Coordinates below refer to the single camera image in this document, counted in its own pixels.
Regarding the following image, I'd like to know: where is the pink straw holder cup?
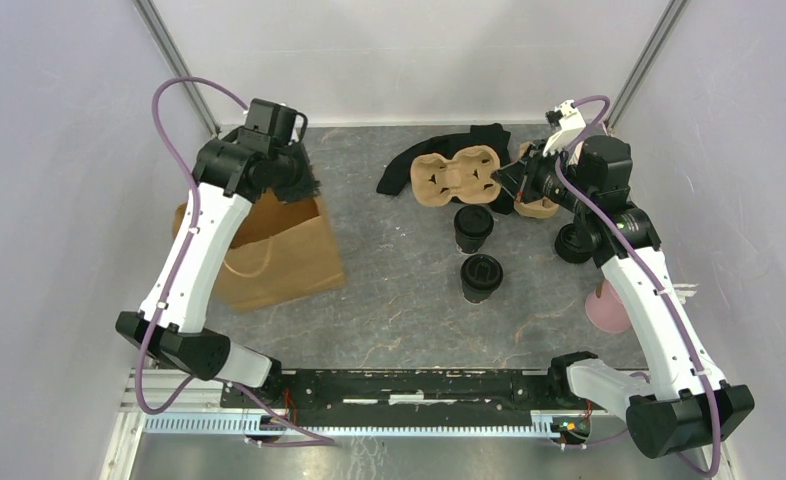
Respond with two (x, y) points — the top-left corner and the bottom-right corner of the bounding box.
(584, 280), (632, 334)

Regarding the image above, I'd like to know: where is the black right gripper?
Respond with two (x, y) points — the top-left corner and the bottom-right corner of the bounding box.
(492, 138), (594, 214)

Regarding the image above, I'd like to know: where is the black cloth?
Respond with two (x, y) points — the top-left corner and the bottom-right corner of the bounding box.
(376, 123), (513, 215)

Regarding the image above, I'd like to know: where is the stack of black lids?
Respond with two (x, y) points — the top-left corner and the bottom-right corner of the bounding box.
(554, 223), (592, 264)

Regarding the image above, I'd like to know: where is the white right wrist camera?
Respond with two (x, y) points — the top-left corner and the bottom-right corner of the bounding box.
(542, 100), (587, 157)

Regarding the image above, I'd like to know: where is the brown paper bag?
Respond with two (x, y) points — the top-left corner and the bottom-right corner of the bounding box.
(205, 192), (346, 313)

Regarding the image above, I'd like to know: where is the single brown cup carrier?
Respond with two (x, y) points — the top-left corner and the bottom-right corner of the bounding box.
(410, 145), (501, 207)

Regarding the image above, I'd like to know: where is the brown cardboard cup carrier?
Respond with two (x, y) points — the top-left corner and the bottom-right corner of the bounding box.
(514, 139), (559, 220)

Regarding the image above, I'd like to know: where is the black paper coffee cup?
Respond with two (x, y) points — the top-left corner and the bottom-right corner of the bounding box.
(461, 282), (498, 304)
(455, 226), (493, 254)

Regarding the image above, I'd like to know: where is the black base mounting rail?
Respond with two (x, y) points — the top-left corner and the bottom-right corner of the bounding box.
(254, 368), (603, 428)

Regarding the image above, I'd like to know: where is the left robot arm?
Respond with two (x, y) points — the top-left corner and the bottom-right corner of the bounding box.
(115, 99), (319, 408)

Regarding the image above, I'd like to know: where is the black cup lid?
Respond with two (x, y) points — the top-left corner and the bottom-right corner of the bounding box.
(460, 254), (504, 290)
(453, 205), (494, 238)

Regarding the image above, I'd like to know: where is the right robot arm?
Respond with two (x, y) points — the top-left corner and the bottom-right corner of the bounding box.
(492, 135), (755, 458)

